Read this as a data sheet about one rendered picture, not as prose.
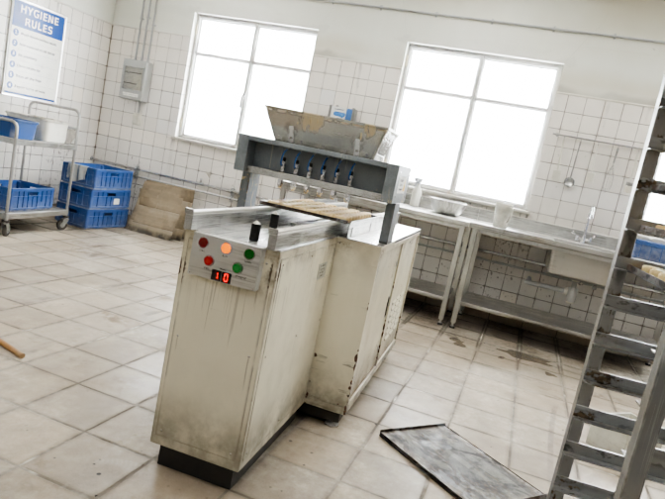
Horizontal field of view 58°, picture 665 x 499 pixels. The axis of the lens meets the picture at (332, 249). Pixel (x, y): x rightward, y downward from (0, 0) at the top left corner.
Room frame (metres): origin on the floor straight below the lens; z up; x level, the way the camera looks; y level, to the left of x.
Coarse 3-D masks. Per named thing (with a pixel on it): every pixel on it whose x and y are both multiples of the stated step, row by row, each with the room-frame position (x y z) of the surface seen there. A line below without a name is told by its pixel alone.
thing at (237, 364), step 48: (192, 240) 1.91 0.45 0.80; (240, 240) 1.89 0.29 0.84; (336, 240) 2.49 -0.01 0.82; (192, 288) 1.90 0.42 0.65; (240, 288) 1.86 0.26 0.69; (288, 288) 1.97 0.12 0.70; (192, 336) 1.89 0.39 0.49; (240, 336) 1.85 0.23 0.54; (288, 336) 2.08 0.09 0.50; (192, 384) 1.89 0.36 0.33; (240, 384) 1.85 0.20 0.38; (288, 384) 2.20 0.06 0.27; (192, 432) 1.88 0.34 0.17; (240, 432) 1.84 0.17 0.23
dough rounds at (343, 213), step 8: (272, 200) 2.61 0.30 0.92; (280, 200) 2.69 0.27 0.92; (288, 200) 2.78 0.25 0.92; (296, 200) 2.88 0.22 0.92; (304, 200) 2.98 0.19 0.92; (312, 200) 3.09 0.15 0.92; (296, 208) 2.55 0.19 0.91; (304, 208) 2.56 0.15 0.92; (312, 208) 2.67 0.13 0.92; (320, 208) 2.72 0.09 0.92; (328, 208) 2.80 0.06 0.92; (336, 208) 2.91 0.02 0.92; (344, 208) 3.01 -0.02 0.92; (336, 216) 2.51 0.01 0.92; (344, 216) 2.56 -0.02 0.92; (352, 216) 2.67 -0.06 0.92; (360, 216) 2.79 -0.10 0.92; (368, 216) 2.96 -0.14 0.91
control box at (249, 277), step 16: (208, 240) 1.86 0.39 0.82; (224, 240) 1.85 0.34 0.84; (192, 256) 1.87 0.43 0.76; (224, 256) 1.85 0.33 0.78; (240, 256) 1.83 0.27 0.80; (256, 256) 1.82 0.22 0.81; (192, 272) 1.87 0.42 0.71; (208, 272) 1.86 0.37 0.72; (224, 272) 1.84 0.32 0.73; (240, 272) 1.83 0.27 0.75; (256, 272) 1.82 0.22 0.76; (256, 288) 1.83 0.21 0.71
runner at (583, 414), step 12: (576, 408) 1.35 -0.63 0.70; (588, 408) 1.35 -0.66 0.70; (576, 420) 1.33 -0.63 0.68; (588, 420) 1.34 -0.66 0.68; (600, 420) 1.34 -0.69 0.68; (612, 420) 1.33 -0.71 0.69; (624, 420) 1.33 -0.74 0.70; (624, 432) 1.31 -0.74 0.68; (660, 432) 1.31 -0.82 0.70; (660, 444) 1.29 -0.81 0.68
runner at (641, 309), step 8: (608, 296) 1.35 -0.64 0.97; (616, 296) 1.35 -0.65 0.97; (608, 304) 1.35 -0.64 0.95; (616, 304) 1.35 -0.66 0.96; (624, 304) 1.34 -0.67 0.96; (632, 304) 1.34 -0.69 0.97; (640, 304) 1.34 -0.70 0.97; (648, 304) 1.33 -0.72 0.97; (624, 312) 1.32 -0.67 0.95; (632, 312) 1.33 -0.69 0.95; (640, 312) 1.33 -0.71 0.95; (648, 312) 1.33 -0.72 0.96; (656, 312) 1.33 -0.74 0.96; (664, 312) 1.32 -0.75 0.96; (656, 320) 1.30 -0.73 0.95; (664, 320) 1.31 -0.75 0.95
